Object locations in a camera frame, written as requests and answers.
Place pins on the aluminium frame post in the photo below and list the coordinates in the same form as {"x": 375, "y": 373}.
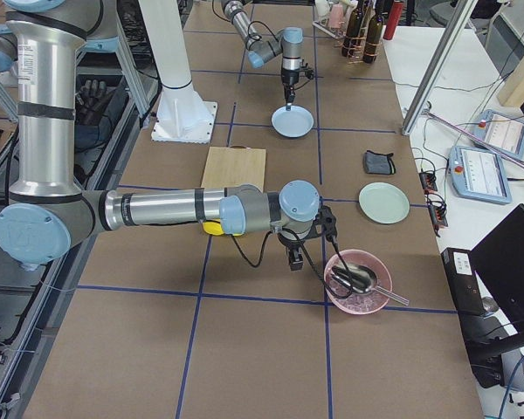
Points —
{"x": 456, "y": 24}

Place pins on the metal ice scoop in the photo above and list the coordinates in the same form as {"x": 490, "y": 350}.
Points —
{"x": 362, "y": 280}

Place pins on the near teach pendant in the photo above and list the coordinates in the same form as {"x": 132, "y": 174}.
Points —
{"x": 479, "y": 174}

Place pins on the folded grey cloth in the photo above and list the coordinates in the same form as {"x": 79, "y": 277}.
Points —
{"x": 378, "y": 164}

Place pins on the black computer box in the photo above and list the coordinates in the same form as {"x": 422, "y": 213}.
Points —
{"x": 462, "y": 281}

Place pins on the light blue plate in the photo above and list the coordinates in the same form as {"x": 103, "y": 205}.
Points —
{"x": 292, "y": 121}

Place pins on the bamboo cutting board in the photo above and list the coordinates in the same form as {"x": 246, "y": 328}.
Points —
{"x": 232, "y": 167}

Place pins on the far teach pendant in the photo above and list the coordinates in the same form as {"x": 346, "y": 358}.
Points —
{"x": 501, "y": 131}

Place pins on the pink bowl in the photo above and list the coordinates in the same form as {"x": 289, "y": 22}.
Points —
{"x": 351, "y": 302}

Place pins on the lower yellow lemon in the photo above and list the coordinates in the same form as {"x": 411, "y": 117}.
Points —
{"x": 213, "y": 227}

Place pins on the teach pendant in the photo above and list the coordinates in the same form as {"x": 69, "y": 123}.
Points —
{"x": 479, "y": 174}
{"x": 501, "y": 131}

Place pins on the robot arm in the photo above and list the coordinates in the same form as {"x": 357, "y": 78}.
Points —
{"x": 266, "y": 39}
{"x": 49, "y": 213}

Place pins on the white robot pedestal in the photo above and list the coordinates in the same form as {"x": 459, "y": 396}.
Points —
{"x": 182, "y": 115}

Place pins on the light green plate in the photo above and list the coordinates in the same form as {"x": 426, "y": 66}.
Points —
{"x": 384, "y": 203}

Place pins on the dark green wine bottle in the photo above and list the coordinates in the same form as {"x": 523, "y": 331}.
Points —
{"x": 373, "y": 34}

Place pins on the copper wire bottle rack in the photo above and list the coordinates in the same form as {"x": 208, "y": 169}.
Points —
{"x": 337, "y": 30}

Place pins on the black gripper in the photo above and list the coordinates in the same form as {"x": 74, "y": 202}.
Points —
{"x": 290, "y": 78}
{"x": 291, "y": 242}

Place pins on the black monitor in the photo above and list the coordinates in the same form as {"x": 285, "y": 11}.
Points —
{"x": 499, "y": 260}

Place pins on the red bottle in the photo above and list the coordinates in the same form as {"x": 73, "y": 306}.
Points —
{"x": 393, "y": 19}

